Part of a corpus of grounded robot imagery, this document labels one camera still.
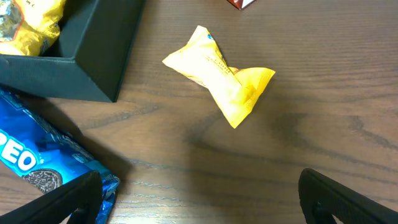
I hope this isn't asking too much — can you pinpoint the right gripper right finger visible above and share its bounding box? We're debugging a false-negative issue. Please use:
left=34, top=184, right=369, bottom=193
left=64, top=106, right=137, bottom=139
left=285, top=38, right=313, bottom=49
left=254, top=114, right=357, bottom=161
left=298, top=168, right=397, bottom=224

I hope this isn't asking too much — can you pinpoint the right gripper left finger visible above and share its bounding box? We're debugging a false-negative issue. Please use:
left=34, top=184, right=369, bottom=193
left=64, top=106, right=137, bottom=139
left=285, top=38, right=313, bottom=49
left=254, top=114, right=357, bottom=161
left=1, top=170, right=102, bottom=224

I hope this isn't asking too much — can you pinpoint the yellow Hacks candy bag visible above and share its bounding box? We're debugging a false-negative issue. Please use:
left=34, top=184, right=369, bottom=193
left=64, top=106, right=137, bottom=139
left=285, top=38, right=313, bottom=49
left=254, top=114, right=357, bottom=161
left=1, top=0, right=66, bottom=56

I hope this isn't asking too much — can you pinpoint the red Hello Panda packet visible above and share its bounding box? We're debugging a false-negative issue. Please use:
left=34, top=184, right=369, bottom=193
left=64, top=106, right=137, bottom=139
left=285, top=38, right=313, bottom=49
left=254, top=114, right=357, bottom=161
left=228, top=0, right=256, bottom=10

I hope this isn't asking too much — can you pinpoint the blue Oreo cookie pack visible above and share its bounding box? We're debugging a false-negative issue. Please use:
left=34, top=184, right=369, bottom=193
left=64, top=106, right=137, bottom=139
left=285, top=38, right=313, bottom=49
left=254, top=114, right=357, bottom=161
left=1, top=90, right=120, bottom=224

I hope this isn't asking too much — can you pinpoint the yellow wrapped snack packet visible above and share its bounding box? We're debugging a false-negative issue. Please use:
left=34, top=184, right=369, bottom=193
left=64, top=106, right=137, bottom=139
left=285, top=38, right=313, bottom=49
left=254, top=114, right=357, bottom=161
left=162, top=26, right=275, bottom=128

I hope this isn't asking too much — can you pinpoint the dark green open box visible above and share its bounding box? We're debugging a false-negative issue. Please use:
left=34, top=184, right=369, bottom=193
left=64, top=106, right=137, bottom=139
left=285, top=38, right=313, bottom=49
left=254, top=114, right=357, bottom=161
left=1, top=0, right=145, bottom=102

